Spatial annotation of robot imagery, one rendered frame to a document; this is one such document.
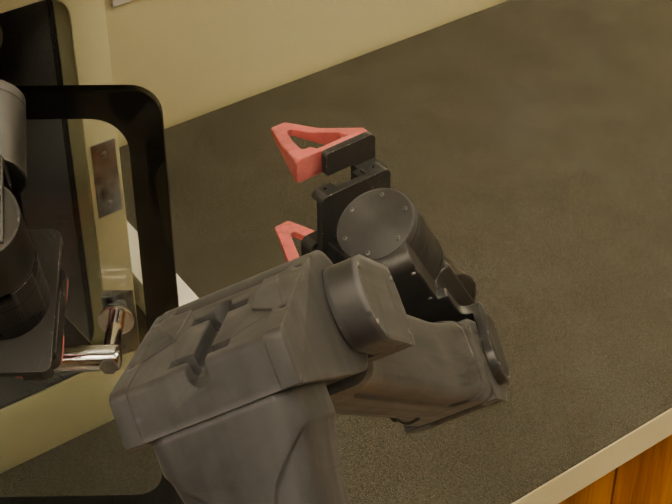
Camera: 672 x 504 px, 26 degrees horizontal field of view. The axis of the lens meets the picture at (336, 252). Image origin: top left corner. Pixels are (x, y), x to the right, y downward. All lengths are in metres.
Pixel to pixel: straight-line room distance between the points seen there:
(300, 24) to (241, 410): 1.33
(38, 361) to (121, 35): 0.83
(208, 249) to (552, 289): 0.36
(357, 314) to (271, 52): 1.25
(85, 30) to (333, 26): 0.79
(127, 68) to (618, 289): 0.63
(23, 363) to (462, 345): 0.28
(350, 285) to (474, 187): 1.04
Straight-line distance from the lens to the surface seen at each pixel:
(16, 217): 0.86
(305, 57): 1.89
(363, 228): 0.98
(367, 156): 1.10
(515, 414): 1.36
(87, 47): 1.15
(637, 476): 1.49
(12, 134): 0.90
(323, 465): 0.57
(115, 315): 1.06
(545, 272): 1.53
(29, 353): 0.94
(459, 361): 0.93
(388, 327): 0.64
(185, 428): 0.56
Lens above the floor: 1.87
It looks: 37 degrees down
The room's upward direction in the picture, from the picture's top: straight up
